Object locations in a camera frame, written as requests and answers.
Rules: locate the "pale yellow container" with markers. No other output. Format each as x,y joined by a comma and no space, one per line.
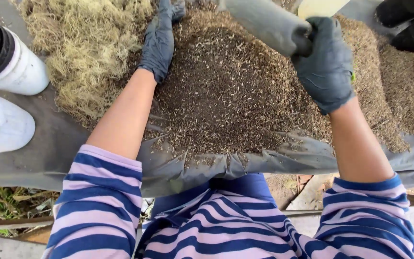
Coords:
320,8

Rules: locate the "blue and pink striped shirt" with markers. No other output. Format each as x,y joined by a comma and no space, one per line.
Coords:
228,230

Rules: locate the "person's left hand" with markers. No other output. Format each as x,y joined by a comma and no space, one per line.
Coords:
158,43

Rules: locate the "white bottle with black band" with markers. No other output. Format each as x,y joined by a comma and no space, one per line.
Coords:
11,61

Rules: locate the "heap of dry leaves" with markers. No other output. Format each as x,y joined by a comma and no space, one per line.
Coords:
9,205

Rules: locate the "black nursery pot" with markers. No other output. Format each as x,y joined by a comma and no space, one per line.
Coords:
395,12
410,39

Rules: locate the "plain white plastic bottle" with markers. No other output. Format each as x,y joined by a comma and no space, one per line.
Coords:
0,122

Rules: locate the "grey tarp sheet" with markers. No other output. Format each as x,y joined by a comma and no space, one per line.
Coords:
41,151

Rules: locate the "pile of brown potting mix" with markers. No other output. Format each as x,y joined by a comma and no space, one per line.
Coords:
228,93

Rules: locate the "person's right hand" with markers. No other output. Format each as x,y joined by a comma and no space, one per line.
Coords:
327,68

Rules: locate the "person's left fingers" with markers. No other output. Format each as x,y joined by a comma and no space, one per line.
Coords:
171,10

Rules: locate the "pile of dry yellow fibre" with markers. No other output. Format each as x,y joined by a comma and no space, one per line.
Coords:
84,46

